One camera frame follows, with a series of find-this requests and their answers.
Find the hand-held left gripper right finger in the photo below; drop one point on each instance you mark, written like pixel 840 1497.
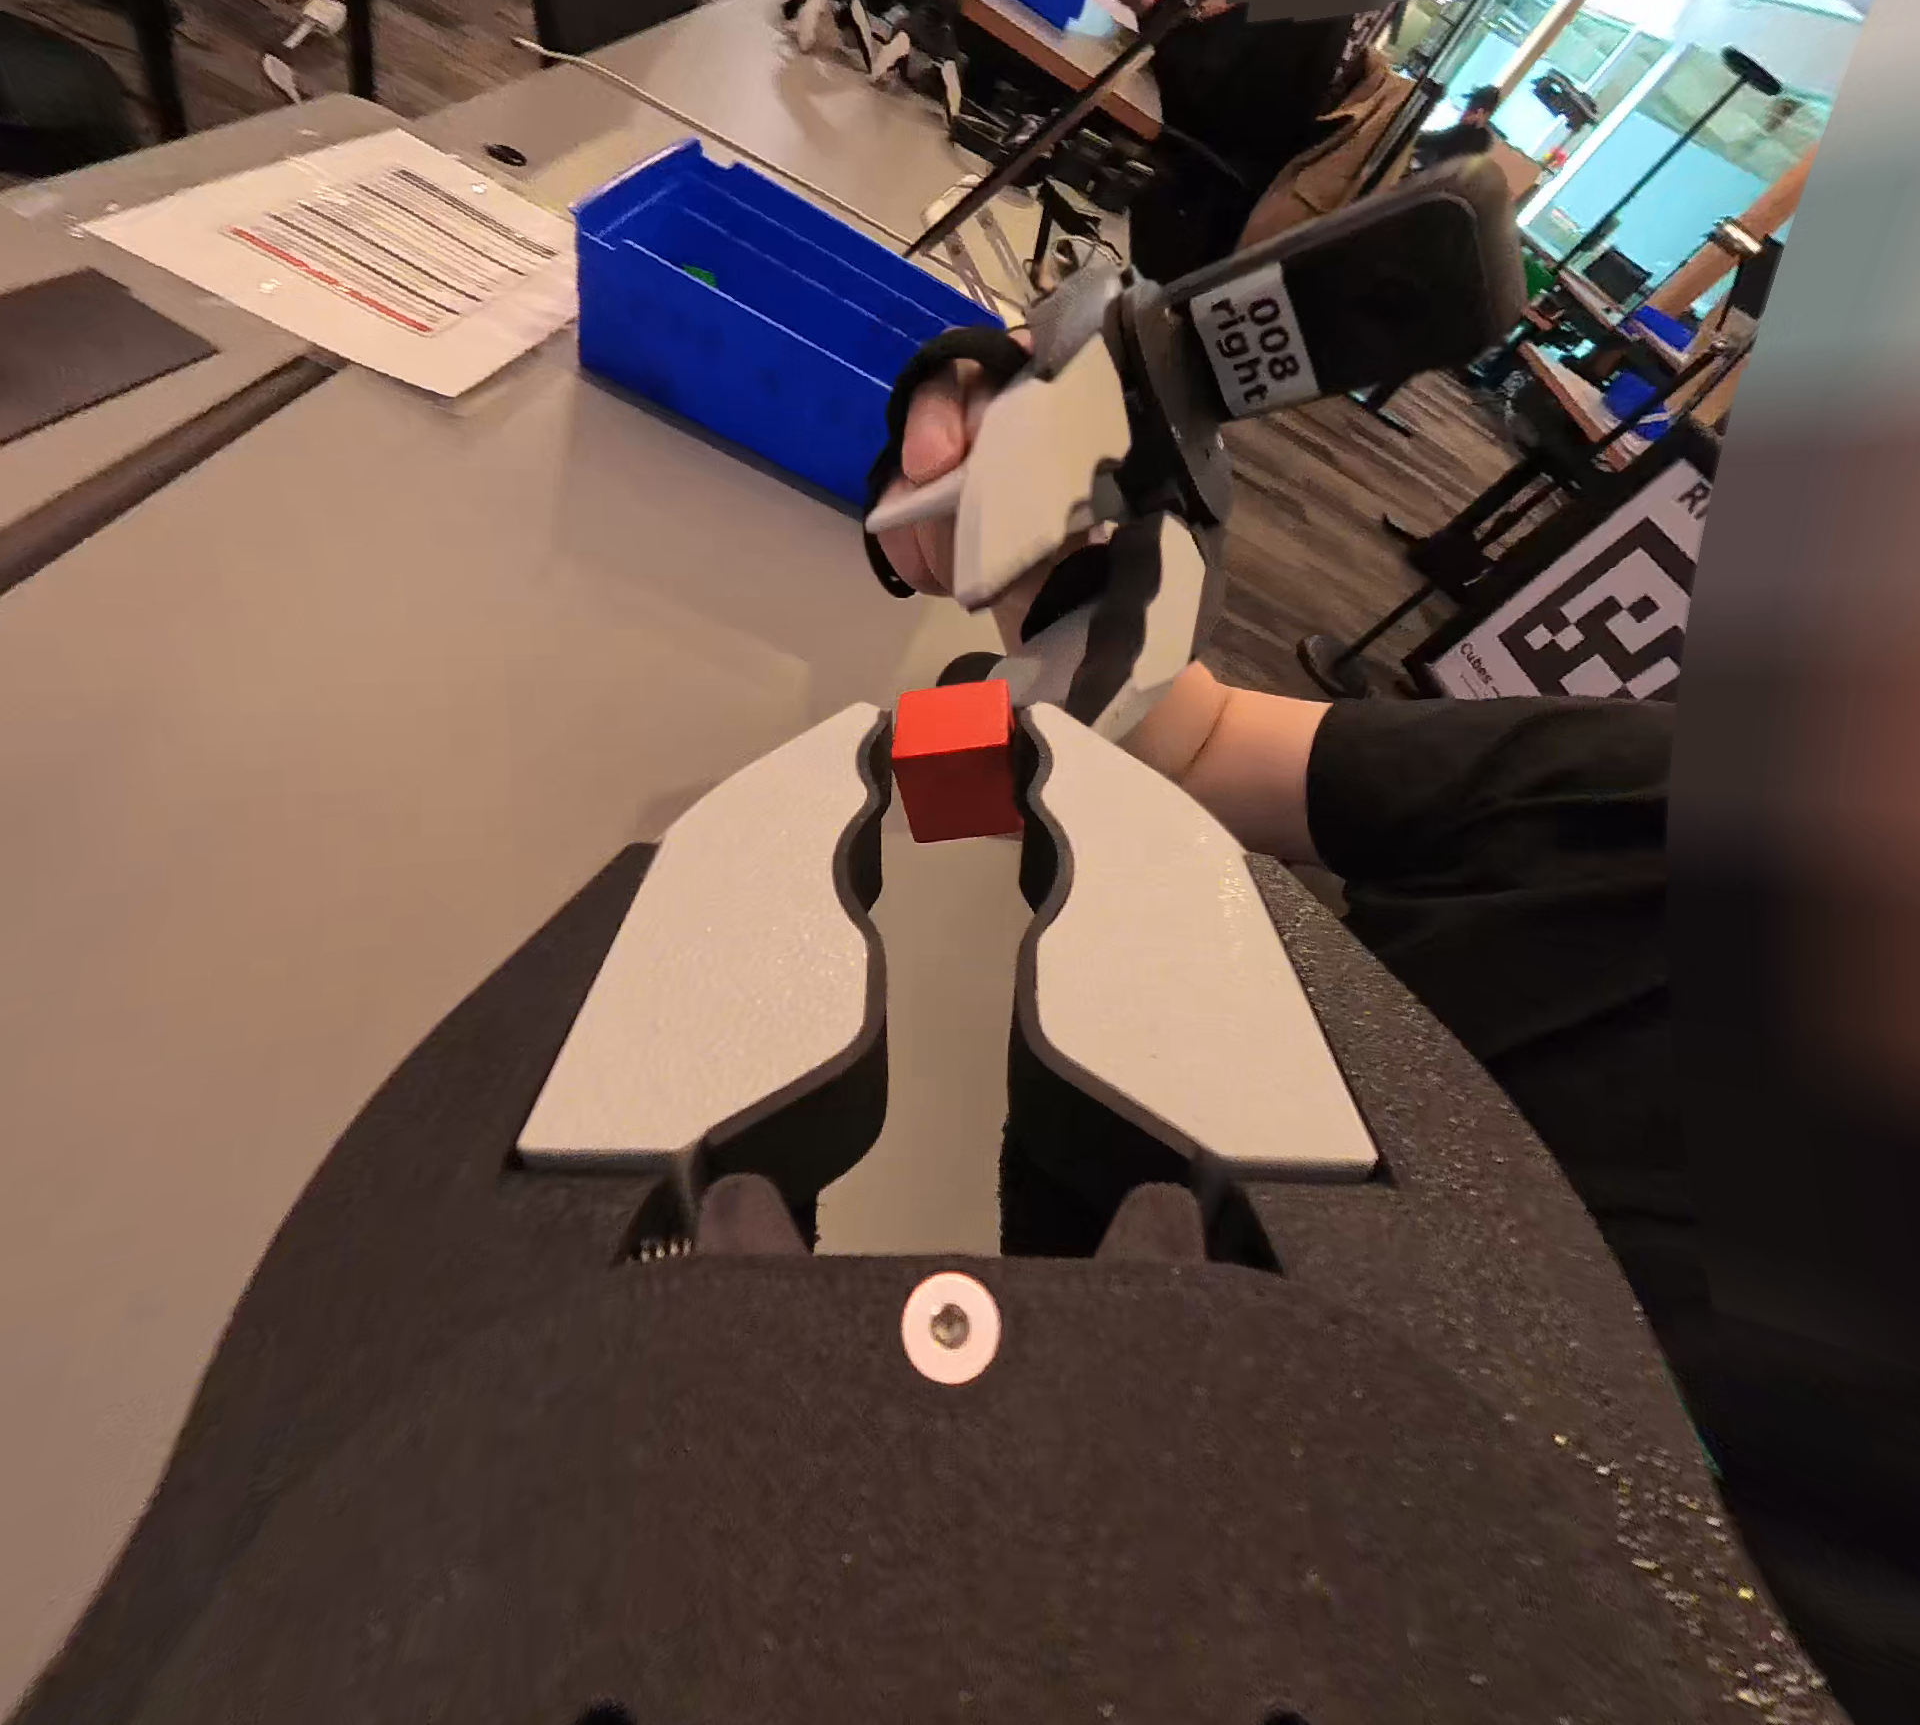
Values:
pixel 1201 990

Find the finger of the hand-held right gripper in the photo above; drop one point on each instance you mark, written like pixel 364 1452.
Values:
pixel 1035 464
pixel 1164 615

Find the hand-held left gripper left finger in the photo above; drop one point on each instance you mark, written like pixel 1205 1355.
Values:
pixel 705 975

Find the red wooden cube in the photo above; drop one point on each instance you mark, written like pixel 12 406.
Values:
pixel 953 764

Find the person's right forearm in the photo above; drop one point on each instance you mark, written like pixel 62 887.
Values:
pixel 1216 749

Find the brown jacket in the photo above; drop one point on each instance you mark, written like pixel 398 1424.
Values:
pixel 1335 164

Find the black framed marker sign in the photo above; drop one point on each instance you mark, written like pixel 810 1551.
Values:
pixel 1591 615

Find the spare black white gripper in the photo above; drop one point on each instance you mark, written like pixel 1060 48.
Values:
pixel 856 29
pixel 938 59

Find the black pole with round disc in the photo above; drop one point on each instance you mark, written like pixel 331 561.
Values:
pixel 1747 74

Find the paper in plastic sleeve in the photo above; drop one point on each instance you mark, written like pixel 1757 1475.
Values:
pixel 346 255

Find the white power strip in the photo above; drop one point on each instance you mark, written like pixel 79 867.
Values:
pixel 308 15

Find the black desk inlay plate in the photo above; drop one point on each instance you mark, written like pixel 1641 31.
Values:
pixel 83 352

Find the black office chair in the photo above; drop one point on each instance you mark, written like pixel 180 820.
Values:
pixel 53 89

